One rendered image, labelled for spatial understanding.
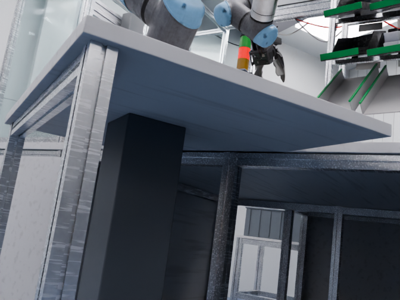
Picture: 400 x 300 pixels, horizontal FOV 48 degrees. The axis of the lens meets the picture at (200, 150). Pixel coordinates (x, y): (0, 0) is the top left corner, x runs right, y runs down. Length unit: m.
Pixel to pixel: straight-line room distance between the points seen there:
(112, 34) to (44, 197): 1.27
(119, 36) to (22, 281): 1.39
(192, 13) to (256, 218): 2.67
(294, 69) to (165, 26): 4.48
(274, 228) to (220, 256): 2.21
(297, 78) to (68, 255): 5.02
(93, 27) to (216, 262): 0.87
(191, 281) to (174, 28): 1.84
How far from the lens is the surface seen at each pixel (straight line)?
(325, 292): 3.07
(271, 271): 5.11
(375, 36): 1.70
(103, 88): 0.71
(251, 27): 1.44
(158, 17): 1.15
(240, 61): 1.91
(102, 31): 0.71
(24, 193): 2.01
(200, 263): 2.77
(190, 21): 1.13
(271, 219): 3.57
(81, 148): 0.68
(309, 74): 5.70
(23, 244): 1.97
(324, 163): 1.28
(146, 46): 0.73
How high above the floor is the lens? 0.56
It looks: 11 degrees up
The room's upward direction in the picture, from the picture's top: 8 degrees clockwise
